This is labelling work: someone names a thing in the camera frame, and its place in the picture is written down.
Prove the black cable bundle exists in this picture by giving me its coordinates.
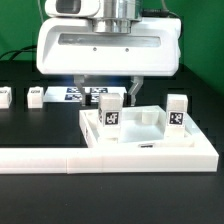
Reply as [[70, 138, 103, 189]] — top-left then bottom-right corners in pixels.
[[0, 44, 38, 62]]

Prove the white L-shaped obstacle fence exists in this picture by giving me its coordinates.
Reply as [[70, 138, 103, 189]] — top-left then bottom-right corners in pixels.
[[0, 117, 219, 174]]

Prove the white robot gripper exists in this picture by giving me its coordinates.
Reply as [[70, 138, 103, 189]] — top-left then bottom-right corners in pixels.
[[36, 0, 182, 106]]

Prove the white marker sheet with tags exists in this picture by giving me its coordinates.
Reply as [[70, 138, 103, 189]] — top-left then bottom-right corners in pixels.
[[44, 86, 126, 103]]

